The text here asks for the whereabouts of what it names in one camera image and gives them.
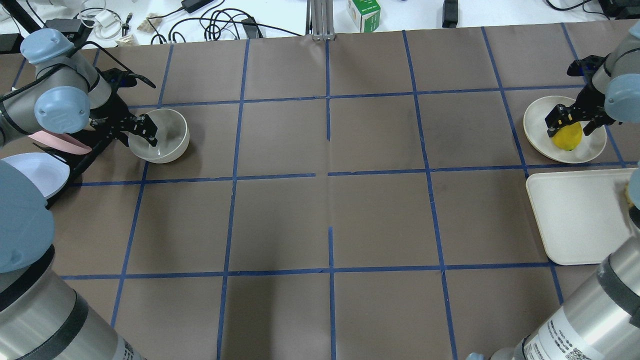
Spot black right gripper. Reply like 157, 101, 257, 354
544, 85, 615, 138

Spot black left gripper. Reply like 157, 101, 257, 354
90, 95, 158, 147

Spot yellow lemon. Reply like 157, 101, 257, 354
551, 122, 584, 152

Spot white ceramic bowl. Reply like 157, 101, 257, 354
128, 108, 190, 164

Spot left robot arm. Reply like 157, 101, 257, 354
1, 28, 144, 360

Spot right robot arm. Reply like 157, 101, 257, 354
490, 23, 640, 360

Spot white round plate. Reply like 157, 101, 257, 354
523, 95, 608, 164

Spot black dish rack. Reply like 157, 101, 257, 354
32, 118, 122, 210

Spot pink plate in rack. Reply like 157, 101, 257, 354
28, 130, 92, 155

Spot bread piece on tray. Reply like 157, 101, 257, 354
623, 182, 635, 208

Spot white rectangular tray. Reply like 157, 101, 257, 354
525, 168, 639, 265

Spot lavender plate in rack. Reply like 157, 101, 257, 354
2, 152, 71, 199

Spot black power adapter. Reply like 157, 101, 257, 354
441, 0, 459, 28

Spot green white carton box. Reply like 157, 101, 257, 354
347, 0, 382, 34

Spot black cable bundle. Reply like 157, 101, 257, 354
145, 0, 303, 45

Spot aluminium frame post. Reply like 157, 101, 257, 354
305, 0, 336, 41

